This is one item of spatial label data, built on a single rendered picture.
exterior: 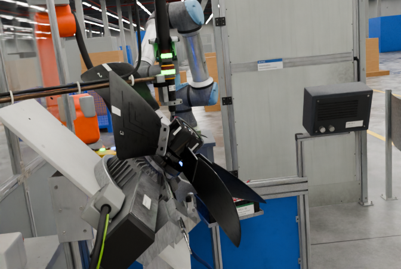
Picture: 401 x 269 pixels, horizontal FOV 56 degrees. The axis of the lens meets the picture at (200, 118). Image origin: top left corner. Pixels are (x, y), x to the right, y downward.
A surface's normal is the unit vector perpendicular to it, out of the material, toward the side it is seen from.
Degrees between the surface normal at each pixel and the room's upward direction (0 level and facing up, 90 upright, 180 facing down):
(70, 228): 90
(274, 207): 90
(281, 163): 90
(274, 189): 90
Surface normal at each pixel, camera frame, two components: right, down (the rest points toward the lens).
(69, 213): 0.07, 0.18
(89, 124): 0.50, 0.11
